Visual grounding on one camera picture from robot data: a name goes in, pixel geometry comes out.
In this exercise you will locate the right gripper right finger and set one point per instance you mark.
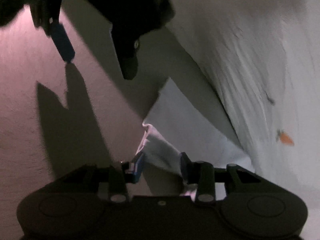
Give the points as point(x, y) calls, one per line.
point(201, 174)

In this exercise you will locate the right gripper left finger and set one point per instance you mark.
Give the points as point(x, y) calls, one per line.
point(113, 180)

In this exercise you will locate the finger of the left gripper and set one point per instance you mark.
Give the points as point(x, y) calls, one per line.
point(125, 46)
point(56, 31)

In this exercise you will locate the light blue t-shirt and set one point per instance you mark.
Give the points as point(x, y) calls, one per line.
point(172, 126)

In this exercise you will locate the carrot print backdrop sheet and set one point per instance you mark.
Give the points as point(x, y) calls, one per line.
point(262, 57)

